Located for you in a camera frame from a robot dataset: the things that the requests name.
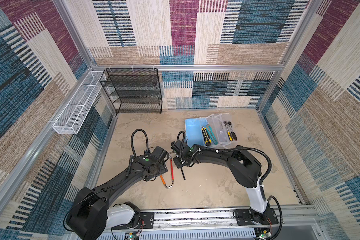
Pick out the red handled hex key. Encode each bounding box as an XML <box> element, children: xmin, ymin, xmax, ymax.
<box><xmin>170</xmin><ymin>157</ymin><xmax>175</xmax><ymax>184</ymax></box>

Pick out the orange handled hex key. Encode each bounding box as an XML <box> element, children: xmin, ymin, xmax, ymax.
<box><xmin>160</xmin><ymin>175</ymin><xmax>174</xmax><ymax>189</ymax></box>

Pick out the yellow black utility knife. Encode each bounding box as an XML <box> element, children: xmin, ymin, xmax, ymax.
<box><xmin>202</xmin><ymin>126</ymin><xmax>212</xmax><ymax>146</ymax></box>

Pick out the light blue plastic toolbox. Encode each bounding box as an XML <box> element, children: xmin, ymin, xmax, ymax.
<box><xmin>185</xmin><ymin>114</ymin><xmax>238</xmax><ymax>149</ymax></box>

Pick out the yellow handled ratchet wrench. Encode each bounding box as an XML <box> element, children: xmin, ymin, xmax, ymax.
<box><xmin>224</xmin><ymin>121</ymin><xmax>233</xmax><ymax>142</ymax></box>

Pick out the teal utility knife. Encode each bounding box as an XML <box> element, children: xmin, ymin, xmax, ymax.
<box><xmin>206</xmin><ymin>124</ymin><xmax>218</xmax><ymax>145</ymax></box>

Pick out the small clear handled screwdriver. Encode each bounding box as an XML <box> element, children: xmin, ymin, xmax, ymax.
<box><xmin>218</xmin><ymin>120</ymin><xmax>226</xmax><ymax>142</ymax></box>

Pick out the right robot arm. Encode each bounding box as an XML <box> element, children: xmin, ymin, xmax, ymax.
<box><xmin>171</xmin><ymin>139</ymin><xmax>282</xmax><ymax>225</ymax></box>

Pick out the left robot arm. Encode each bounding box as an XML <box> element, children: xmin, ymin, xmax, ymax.
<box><xmin>63</xmin><ymin>147</ymin><xmax>170</xmax><ymax>240</ymax></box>

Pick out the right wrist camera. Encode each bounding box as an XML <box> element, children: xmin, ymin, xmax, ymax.
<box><xmin>171</xmin><ymin>140</ymin><xmax>182</xmax><ymax>155</ymax></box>

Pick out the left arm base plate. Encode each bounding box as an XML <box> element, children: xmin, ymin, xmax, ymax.
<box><xmin>111</xmin><ymin>212</ymin><xmax>155</xmax><ymax>231</ymax></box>

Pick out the aluminium front rail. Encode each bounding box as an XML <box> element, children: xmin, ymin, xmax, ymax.
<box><xmin>96</xmin><ymin>206</ymin><xmax>326</xmax><ymax>240</ymax></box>

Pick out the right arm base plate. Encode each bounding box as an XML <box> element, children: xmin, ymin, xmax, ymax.
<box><xmin>233</xmin><ymin>208</ymin><xmax>279</xmax><ymax>226</ymax></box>

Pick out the black wire mesh shelf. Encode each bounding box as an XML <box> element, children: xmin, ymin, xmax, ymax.
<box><xmin>100</xmin><ymin>68</ymin><xmax>163</xmax><ymax>114</ymax></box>

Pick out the white wire mesh basket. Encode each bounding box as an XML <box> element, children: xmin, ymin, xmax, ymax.
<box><xmin>53</xmin><ymin>71</ymin><xmax>103</xmax><ymax>135</ymax></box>

